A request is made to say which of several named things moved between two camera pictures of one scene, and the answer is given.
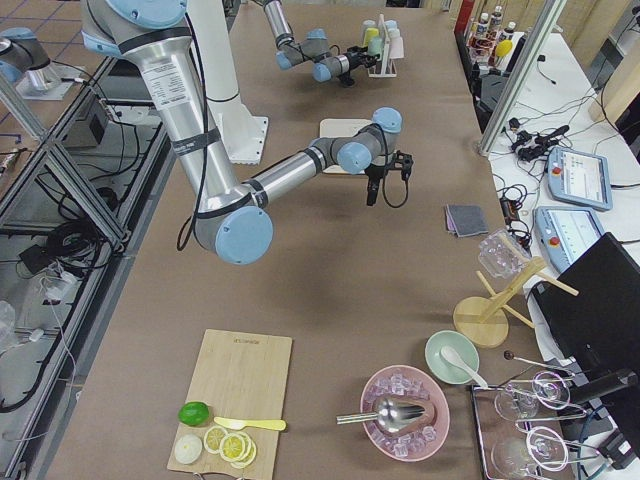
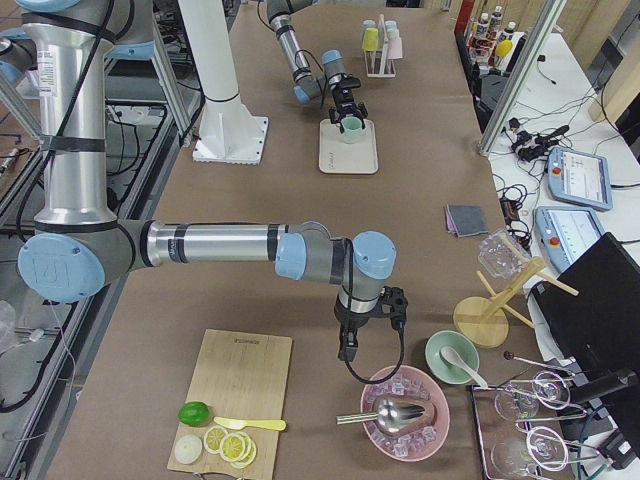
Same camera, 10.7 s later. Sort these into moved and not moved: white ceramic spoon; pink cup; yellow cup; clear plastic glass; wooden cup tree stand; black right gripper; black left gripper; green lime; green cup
Moved: green cup; black left gripper; black right gripper
Not moved: yellow cup; pink cup; clear plastic glass; wooden cup tree stand; white ceramic spoon; green lime
